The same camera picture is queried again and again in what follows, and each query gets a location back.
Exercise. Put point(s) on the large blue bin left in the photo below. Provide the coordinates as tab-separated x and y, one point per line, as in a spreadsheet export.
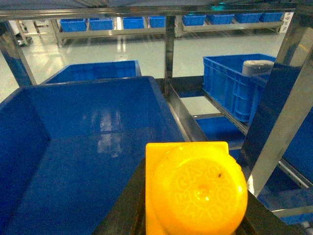
68	150

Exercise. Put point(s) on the yellow toy building block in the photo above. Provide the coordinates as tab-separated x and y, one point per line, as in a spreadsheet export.
193	188

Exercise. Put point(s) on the grey cylinder in crate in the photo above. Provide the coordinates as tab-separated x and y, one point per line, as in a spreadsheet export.
257	67

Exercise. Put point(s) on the blue ribbed crate with cylinder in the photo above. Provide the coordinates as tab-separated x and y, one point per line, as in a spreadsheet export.
237	93

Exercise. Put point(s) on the blue crate behind left bin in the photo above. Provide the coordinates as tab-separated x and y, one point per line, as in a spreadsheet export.
94	71

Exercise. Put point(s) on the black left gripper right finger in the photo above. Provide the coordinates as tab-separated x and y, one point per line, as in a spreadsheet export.
258	220

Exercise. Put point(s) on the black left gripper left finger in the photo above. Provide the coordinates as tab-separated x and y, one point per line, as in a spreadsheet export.
127	217

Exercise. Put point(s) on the steel rack upright post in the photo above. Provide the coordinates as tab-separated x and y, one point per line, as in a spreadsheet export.
169	38

